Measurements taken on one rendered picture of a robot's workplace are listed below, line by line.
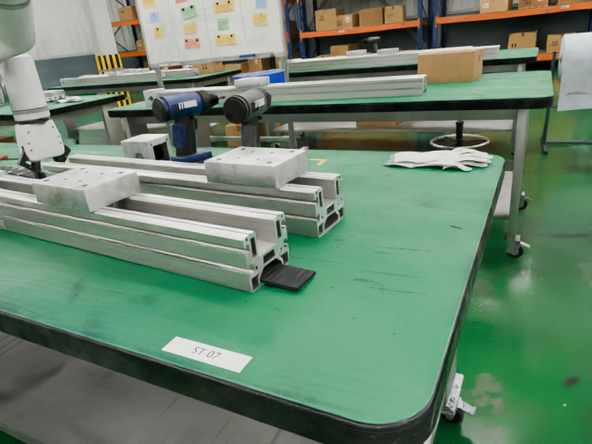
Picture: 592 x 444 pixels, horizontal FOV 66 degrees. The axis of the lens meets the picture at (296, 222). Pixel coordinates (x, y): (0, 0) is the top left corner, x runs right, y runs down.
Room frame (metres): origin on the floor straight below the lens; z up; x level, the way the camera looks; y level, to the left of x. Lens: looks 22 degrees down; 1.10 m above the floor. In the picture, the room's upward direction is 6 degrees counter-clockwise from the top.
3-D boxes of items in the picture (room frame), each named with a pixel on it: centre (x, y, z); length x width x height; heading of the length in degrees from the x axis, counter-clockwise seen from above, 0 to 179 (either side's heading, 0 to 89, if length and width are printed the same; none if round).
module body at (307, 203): (0.96, 0.27, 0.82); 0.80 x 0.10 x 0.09; 56
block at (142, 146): (1.29, 0.41, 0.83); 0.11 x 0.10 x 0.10; 152
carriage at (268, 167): (0.82, 0.06, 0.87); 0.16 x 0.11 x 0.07; 56
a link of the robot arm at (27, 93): (1.22, 0.66, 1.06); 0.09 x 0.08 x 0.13; 126
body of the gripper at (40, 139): (1.23, 0.66, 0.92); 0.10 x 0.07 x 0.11; 146
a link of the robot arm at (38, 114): (1.23, 0.65, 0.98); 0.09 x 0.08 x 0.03; 146
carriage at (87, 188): (0.81, 0.37, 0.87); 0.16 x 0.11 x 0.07; 56
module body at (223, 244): (0.81, 0.37, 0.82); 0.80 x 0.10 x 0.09; 56
